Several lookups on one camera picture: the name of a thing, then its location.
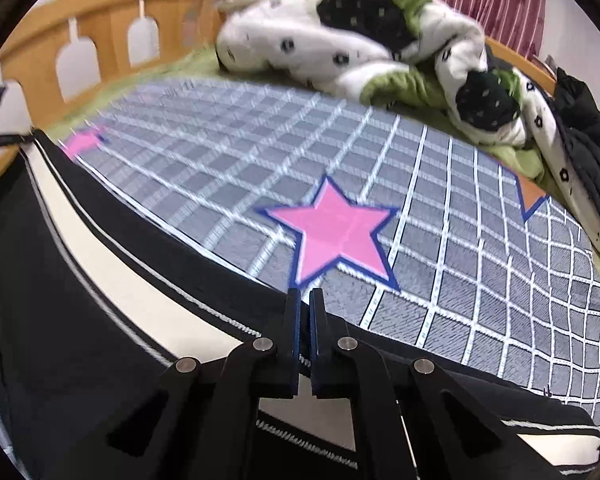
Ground grey grid blanket with stars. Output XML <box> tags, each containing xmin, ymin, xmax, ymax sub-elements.
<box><xmin>60</xmin><ymin>77</ymin><xmax>600</xmax><ymax>431</ymax></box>

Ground black jacket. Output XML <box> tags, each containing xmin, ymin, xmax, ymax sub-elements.
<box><xmin>550</xmin><ymin>66</ymin><xmax>600</xmax><ymax>243</ymax></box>

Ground wooden bed frame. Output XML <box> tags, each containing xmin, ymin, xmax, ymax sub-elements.
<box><xmin>0</xmin><ymin>0</ymin><xmax>557</xmax><ymax>186</ymax></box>

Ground white floral quilt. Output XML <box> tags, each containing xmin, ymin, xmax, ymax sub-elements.
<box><xmin>215</xmin><ymin>0</ymin><xmax>600</xmax><ymax>256</ymax></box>

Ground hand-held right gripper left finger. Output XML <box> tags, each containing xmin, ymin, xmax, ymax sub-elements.
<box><xmin>75</xmin><ymin>288</ymin><xmax>301</xmax><ymax>480</ymax></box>

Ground black pants with cream stripe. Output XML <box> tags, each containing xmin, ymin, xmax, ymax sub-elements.
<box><xmin>0</xmin><ymin>129</ymin><xmax>600</xmax><ymax>480</ymax></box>

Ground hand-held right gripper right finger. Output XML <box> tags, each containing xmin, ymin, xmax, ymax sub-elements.
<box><xmin>310</xmin><ymin>288</ymin><xmax>556</xmax><ymax>480</ymax></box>

